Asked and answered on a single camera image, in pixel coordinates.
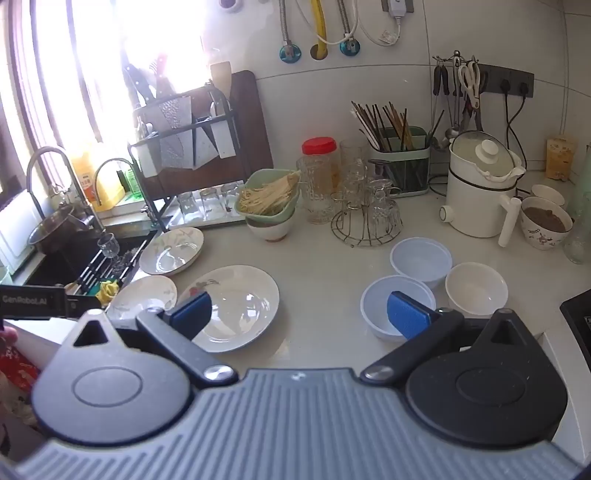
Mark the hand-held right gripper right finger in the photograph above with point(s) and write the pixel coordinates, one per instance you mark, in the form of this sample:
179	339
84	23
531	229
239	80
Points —
406	316

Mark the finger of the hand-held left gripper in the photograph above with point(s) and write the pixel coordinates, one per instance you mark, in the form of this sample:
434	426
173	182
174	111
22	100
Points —
83	306

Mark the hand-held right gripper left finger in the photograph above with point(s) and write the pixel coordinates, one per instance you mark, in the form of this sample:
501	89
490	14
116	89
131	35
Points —
191	311

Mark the pale blue bowl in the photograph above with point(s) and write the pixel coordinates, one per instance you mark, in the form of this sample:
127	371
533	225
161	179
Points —
376	304
420	265

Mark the white plates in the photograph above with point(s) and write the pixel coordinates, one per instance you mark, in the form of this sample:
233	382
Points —
240	304

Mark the small floral plate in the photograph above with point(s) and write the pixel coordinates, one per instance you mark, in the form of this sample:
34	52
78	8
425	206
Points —
143	295

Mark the deep floral plate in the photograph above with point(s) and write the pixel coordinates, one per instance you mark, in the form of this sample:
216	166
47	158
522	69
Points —
173	254

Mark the plain white bowl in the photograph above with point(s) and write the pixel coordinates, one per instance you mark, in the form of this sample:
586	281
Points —
478	288

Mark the yellow cloth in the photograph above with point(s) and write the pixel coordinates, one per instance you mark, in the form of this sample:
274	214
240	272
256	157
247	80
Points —
109	290

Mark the black sink drain rack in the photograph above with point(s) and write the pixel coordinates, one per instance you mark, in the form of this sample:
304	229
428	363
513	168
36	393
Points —
92	272

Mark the black sink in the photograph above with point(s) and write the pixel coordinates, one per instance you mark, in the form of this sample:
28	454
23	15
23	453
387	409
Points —
51	272

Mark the small wine glass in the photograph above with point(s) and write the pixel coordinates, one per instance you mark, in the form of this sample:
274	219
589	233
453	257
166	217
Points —
108	242

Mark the crumpled plastic bag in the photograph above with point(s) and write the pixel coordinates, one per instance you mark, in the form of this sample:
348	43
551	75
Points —
16	369

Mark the steel pot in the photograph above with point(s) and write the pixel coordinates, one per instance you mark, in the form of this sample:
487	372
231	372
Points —
55	230

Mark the white plastic board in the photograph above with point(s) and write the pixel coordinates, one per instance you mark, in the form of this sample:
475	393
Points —
18	226

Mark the white drain tray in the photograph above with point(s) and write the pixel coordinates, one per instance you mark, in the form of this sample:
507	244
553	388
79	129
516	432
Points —
203	222

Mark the upturned drinking glass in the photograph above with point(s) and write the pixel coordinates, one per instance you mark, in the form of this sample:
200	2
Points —
210	201
187	206
231	196

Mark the white bowl with brown foot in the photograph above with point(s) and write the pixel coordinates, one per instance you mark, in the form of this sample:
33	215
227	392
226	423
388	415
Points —
272	228

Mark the yellow detergent bottle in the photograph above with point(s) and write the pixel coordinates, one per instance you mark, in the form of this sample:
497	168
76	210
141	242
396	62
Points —
85	177

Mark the white electric pot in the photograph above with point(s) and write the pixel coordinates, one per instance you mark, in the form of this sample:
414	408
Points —
475	207

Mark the green detergent bottle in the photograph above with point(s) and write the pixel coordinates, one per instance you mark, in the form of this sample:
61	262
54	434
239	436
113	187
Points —
133	182

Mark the green chopstick holder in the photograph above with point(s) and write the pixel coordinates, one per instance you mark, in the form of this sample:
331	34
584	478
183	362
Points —
399	175

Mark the bundle of dried noodles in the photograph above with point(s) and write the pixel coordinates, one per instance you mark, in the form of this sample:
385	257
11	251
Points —
270	194

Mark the green square bowl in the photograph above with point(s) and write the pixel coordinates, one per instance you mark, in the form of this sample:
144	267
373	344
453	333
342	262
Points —
251	179

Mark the small steel faucet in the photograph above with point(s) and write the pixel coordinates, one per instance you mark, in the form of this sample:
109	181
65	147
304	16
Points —
113	160

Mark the tall steel faucet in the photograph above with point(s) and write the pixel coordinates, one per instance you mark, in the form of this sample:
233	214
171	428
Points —
46	151

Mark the patterned bowl with brown contents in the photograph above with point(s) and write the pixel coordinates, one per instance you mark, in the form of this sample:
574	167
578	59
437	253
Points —
542	235

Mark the plain steel cleaver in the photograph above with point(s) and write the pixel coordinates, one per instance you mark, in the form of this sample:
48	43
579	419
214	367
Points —
203	147

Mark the tall clear glass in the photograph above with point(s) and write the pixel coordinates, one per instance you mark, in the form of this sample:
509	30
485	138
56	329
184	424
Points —
354	157

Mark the black induction cooker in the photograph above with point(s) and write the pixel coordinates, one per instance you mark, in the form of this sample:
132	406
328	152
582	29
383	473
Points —
579	314

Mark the white pot lid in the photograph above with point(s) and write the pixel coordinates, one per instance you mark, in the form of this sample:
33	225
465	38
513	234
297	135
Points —
489	154

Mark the textured glass bottle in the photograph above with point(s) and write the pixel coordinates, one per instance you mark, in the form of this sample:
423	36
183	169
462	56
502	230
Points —
579	242

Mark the small white bowl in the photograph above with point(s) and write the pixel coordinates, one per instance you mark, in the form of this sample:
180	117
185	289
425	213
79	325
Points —
549	191

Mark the red lid plastic jar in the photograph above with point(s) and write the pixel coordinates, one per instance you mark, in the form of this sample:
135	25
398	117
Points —
318	147

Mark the black dish rack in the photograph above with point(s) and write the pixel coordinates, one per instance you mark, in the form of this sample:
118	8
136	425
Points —
210	121

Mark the dark wooden cutting board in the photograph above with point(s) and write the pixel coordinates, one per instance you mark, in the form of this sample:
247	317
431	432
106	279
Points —
251	129

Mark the patterned steel cleaver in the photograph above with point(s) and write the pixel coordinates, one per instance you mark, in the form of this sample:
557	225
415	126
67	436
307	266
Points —
174	120

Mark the pale green bottle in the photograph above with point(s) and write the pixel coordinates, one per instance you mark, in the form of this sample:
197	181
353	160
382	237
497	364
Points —
584	184

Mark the yellow packet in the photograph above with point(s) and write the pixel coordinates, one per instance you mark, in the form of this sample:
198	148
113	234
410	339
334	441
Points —
561	157

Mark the black power strip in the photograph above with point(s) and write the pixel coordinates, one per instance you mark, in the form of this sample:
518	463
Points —
496	76

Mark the metal utensil hook rack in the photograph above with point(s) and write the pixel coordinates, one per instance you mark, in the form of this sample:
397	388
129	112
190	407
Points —
456	57

